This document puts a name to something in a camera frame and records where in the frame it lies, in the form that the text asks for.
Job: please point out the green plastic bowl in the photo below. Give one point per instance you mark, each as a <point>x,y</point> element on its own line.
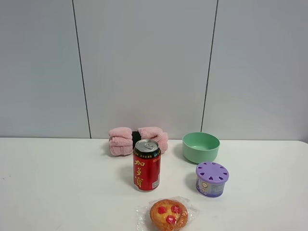
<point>200,147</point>

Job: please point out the pink rolled towel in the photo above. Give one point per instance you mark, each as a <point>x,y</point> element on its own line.
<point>122,140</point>

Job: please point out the red herbal tea can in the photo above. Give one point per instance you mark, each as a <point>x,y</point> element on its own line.
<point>146,165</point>

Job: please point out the wrapped fruit tart pastry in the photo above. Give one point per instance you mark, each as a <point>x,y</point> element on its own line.
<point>168,214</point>

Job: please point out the purple air freshener jar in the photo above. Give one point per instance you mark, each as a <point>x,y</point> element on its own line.
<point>211,179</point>

